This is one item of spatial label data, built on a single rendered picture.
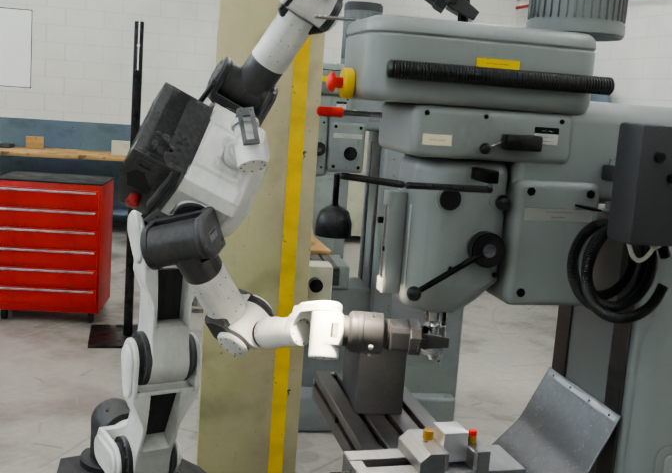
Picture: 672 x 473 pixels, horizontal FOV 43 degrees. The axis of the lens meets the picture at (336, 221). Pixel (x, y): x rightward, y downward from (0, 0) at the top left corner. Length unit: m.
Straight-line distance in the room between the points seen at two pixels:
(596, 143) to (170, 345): 1.18
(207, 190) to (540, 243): 0.72
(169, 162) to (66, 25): 8.87
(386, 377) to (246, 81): 0.80
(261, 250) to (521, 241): 1.89
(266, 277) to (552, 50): 2.06
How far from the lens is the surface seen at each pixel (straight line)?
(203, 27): 10.72
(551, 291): 1.80
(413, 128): 1.64
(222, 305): 1.94
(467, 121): 1.67
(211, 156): 1.94
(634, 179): 1.56
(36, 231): 6.29
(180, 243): 1.83
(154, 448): 2.47
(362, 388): 2.15
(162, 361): 2.30
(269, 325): 1.94
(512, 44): 1.70
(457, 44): 1.65
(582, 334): 2.05
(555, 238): 1.78
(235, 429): 3.70
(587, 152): 1.80
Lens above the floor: 1.74
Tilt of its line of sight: 8 degrees down
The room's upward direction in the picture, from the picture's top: 4 degrees clockwise
